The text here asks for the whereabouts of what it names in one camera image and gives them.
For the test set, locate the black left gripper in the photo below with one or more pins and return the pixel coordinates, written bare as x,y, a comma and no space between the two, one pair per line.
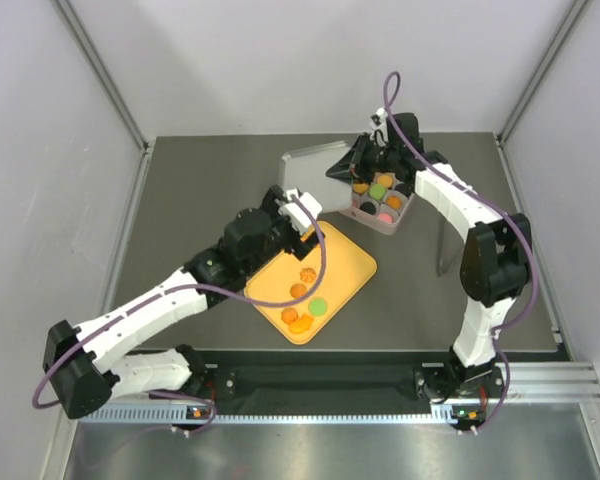
297,247

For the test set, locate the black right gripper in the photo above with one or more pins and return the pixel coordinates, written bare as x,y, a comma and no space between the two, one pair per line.
352,166

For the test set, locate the green sandwich cookie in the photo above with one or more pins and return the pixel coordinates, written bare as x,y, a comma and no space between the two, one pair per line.
377,191
317,307

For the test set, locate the silver tin lid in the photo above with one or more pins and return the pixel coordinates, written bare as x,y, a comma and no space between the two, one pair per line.
305,170

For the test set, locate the black sandwich cookie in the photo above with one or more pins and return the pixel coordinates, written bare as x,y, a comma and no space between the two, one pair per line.
368,207
404,189

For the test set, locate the pink sandwich cookie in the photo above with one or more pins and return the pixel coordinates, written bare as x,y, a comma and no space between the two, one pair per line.
385,217

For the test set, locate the metal serving tongs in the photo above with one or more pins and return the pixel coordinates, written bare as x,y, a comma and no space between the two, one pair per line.
447,252

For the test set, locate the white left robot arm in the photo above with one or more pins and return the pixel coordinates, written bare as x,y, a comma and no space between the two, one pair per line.
94,362

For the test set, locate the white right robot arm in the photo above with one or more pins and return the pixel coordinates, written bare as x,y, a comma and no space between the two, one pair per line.
496,261

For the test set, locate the pink cookie tin box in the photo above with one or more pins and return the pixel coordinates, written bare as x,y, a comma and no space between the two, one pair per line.
353,212

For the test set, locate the tan flower cookie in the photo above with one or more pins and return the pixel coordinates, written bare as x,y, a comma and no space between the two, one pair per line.
308,275

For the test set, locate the tan swirl cookie middle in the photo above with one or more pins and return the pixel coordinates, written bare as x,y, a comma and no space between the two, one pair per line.
298,290

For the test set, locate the tan swirl cookie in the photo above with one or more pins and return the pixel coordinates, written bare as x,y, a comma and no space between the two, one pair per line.
289,315
298,290

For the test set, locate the tan swirl cookie lower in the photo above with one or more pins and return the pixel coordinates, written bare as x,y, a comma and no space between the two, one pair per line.
289,315

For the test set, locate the yellow plastic tray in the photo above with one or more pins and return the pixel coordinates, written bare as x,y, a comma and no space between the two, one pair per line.
349,268

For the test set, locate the orange fish cookie lower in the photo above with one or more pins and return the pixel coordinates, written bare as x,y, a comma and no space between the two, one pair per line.
301,324

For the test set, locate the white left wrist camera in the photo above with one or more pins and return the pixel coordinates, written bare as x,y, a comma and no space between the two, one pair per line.
300,208

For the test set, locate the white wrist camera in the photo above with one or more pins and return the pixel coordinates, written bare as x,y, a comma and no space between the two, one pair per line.
378,121
300,208

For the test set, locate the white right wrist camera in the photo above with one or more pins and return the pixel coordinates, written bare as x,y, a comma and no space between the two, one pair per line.
378,121

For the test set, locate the aluminium frame post right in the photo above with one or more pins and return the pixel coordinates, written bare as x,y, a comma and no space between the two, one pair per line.
565,28

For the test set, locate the aluminium frame post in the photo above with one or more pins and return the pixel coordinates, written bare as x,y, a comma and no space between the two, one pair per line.
565,28
84,42

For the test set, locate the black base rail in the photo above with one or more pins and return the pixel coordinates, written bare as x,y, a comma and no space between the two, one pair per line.
336,382

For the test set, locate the grey slotted cable duct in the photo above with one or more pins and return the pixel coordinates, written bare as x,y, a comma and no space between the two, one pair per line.
158,412

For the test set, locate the aluminium frame post left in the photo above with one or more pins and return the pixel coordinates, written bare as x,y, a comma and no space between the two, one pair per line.
84,42

